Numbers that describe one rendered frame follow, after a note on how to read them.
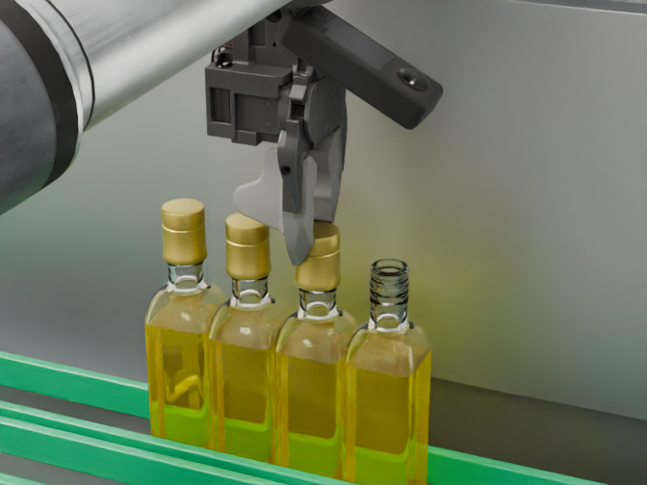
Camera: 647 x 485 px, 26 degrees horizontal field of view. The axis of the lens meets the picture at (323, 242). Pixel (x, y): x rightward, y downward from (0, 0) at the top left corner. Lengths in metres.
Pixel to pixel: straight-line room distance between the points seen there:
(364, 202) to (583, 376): 0.23
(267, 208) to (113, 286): 0.37
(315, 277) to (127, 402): 0.28
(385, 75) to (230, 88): 0.11
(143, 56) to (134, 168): 0.69
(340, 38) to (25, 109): 0.47
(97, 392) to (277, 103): 0.39
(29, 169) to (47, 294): 0.86
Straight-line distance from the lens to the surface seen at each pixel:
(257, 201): 1.03
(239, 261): 1.08
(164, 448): 1.17
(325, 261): 1.05
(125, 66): 0.60
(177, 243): 1.10
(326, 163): 1.05
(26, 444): 1.22
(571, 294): 1.15
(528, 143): 1.11
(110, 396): 1.27
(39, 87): 0.55
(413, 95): 0.97
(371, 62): 0.98
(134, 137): 1.29
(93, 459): 1.18
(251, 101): 1.01
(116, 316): 1.38
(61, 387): 1.30
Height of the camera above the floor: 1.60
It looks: 25 degrees down
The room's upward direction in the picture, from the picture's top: straight up
